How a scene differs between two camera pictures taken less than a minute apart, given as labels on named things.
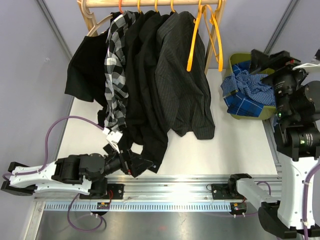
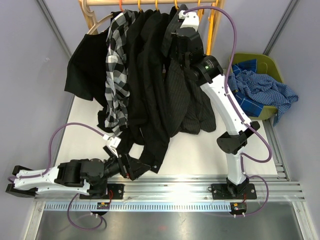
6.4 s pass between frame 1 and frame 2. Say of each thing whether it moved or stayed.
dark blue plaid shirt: stayed
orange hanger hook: stayed
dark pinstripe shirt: moved
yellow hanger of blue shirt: moved
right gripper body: moved
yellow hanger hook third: stayed
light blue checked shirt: stayed
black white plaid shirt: stayed
